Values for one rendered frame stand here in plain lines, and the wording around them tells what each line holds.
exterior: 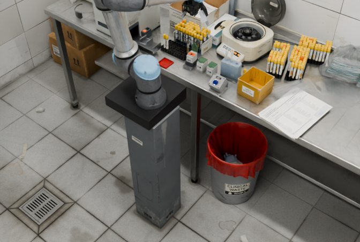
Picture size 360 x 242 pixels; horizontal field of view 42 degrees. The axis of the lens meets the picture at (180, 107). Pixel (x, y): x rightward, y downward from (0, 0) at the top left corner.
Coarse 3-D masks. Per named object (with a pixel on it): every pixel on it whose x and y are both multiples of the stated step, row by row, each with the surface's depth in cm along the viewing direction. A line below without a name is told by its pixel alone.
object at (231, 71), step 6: (222, 60) 240; (228, 60) 240; (234, 60) 240; (222, 66) 242; (228, 66) 240; (234, 66) 237; (240, 66) 238; (222, 72) 244; (228, 72) 242; (234, 72) 240; (240, 72) 242; (228, 78) 244; (234, 78) 242
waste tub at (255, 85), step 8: (248, 72) 235; (256, 72) 237; (264, 72) 233; (240, 80) 229; (248, 80) 240; (256, 80) 240; (264, 80) 236; (272, 80) 230; (240, 88) 232; (248, 88) 228; (256, 88) 224; (264, 88) 227; (272, 88) 236; (248, 96) 232; (256, 96) 228; (264, 96) 232
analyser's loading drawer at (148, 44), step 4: (132, 36) 267; (136, 36) 267; (140, 36) 267; (144, 36) 262; (136, 40) 264; (140, 40) 260; (144, 40) 263; (148, 40) 258; (152, 40) 261; (140, 44) 261; (144, 44) 260; (148, 44) 260; (152, 44) 261; (156, 44) 257; (160, 44) 260; (148, 48) 258; (152, 48) 258; (156, 48) 258; (160, 48) 261
